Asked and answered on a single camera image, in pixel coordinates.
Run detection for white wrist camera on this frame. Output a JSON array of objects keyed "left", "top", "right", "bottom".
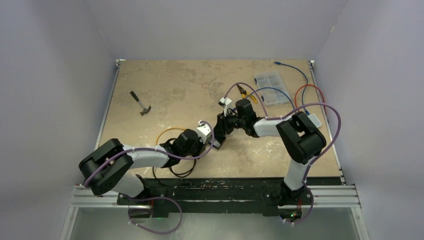
[
  {"left": 218, "top": 97, "right": 233, "bottom": 117},
  {"left": 194, "top": 120, "right": 213, "bottom": 144}
]

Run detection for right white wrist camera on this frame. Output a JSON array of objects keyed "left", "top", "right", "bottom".
[{"left": 218, "top": 97, "right": 233, "bottom": 117}]

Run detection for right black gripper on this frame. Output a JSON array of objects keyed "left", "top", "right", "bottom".
[{"left": 211, "top": 109, "right": 246, "bottom": 137}]

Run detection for yellow handled pliers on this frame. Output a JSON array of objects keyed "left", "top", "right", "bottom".
[{"left": 236, "top": 84, "right": 258, "bottom": 104}]

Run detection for red ethernet cable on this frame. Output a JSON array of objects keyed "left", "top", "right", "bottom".
[{"left": 294, "top": 83, "right": 327, "bottom": 115}]

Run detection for long blue ethernet cable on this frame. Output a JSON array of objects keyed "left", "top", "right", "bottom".
[{"left": 273, "top": 60, "right": 312, "bottom": 116}]

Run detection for clear plastic organizer box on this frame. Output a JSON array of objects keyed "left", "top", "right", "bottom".
[{"left": 254, "top": 71, "right": 293, "bottom": 106}]

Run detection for small grey hammer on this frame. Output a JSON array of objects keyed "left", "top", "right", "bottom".
[{"left": 130, "top": 91, "right": 151, "bottom": 116}]

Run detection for yellow ethernet cable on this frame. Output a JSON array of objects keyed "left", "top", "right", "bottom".
[{"left": 155, "top": 127, "right": 188, "bottom": 146}]

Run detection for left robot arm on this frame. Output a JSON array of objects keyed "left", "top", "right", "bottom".
[{"left": 78, "top": 125, "right": 215, "bottom": 205}]

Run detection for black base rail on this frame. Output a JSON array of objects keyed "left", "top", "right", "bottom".
[{"left": 115, "top": 175, "right": 342, "bottom": 220}]

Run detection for white network switch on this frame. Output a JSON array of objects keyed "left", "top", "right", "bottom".
[{"left": 308, "top": 114, "right": 322, "bottom": 129}]

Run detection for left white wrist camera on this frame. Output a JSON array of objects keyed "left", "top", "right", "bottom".
[{"left": 194, "top": 120, "right": 213, "bottom": 144}]

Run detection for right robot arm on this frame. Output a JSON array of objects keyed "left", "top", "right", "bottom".
[{"left": 213, "top": 99, "right": 327, "bottom": 205}]

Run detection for black box device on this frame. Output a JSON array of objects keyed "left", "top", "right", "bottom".
[{"left": 209, "top": 127, "right": 226, "bottom": 150}]

